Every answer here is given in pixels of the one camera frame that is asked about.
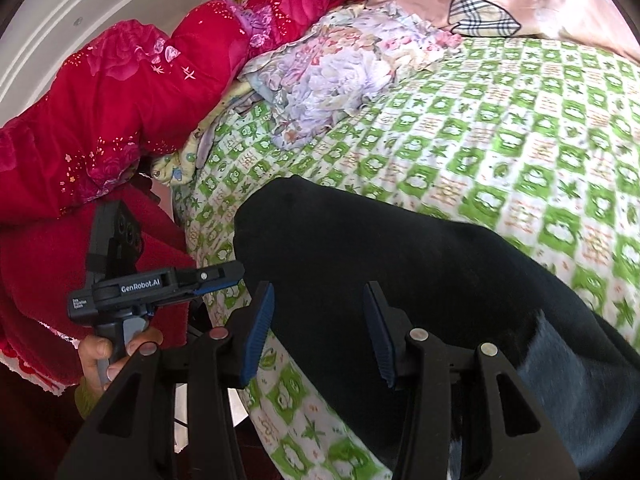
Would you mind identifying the green checkered bed sheet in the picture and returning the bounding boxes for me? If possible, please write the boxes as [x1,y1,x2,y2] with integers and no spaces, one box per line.
[169,34,640,480]

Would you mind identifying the left hand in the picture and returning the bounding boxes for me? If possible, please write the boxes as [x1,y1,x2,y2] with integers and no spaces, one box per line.
[78,327,164,396]

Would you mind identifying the red floral quilt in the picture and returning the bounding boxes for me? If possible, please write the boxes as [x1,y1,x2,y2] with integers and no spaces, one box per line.
[1,0,358,394]

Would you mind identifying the black pants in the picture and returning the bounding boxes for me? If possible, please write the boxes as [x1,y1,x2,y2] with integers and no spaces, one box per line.
[233,177,639,479]

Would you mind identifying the yellow patterned cloth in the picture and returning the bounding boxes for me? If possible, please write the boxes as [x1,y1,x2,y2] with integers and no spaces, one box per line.
[151,80,253,186]

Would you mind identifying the floral lilac pillow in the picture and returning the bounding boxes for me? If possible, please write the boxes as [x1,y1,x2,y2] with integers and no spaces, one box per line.
[240,2,463,150]

